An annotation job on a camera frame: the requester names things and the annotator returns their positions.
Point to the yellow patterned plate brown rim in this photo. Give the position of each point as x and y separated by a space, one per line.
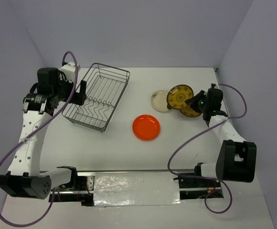
189 112

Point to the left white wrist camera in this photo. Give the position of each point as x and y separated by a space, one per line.
69 70

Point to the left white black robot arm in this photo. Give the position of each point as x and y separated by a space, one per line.
24 178

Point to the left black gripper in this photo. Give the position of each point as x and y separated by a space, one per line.
79 98

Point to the orange plate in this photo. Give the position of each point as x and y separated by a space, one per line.
146 127

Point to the metal base rail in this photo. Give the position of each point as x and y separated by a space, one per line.
189 187

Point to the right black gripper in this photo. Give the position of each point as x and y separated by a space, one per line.
192 101

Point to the metal wire dish rack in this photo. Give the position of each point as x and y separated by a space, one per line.
105 86

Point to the silver foil tape patch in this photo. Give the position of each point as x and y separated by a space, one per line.
135 189

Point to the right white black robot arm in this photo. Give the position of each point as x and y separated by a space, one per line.
237 157

